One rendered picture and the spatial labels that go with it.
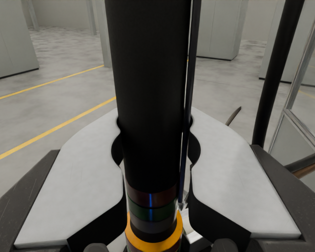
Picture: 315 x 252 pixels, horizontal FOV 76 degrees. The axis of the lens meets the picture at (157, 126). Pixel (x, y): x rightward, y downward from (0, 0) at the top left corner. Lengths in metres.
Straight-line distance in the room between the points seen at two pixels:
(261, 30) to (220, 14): 5.23
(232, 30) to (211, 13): 0.86
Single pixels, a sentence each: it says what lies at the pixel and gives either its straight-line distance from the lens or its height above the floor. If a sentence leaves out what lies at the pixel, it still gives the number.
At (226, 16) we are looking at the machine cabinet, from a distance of 7.26.
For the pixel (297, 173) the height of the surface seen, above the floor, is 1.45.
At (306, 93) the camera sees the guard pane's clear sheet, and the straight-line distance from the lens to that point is 1.48.
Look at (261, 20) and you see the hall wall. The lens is 12.23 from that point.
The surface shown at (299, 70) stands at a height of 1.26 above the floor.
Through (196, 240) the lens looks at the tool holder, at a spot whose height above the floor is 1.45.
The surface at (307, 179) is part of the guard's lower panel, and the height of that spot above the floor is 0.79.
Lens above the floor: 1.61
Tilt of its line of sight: 31 degrees down
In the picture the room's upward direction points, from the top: straight up
